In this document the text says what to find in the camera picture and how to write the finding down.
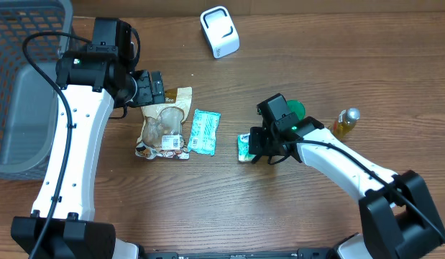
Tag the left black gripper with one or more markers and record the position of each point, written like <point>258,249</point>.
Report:
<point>146,96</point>

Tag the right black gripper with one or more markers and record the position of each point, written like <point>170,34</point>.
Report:
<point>257,147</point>

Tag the Kleenex tissue pocket pack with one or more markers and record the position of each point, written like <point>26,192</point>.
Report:
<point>243,148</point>

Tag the brown Pantree snack pouch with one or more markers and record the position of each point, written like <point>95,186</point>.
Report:
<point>162,129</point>

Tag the green lid jar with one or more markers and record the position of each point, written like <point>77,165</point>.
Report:
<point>297,107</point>

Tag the mint green wipes pack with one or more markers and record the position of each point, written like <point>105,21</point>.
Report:
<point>202,139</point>

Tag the yellow oil bottle silver cap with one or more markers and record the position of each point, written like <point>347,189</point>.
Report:
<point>344,123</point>

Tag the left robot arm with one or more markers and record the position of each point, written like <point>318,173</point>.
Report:
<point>90,83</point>

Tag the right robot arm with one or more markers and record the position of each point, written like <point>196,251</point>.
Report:
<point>399,218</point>

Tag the white barcode scanner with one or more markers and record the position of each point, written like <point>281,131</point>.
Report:
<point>219,31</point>

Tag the grey plastic mesh basket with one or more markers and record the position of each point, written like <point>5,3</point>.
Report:
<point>28,104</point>

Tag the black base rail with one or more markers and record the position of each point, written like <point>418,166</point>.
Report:
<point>301,253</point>

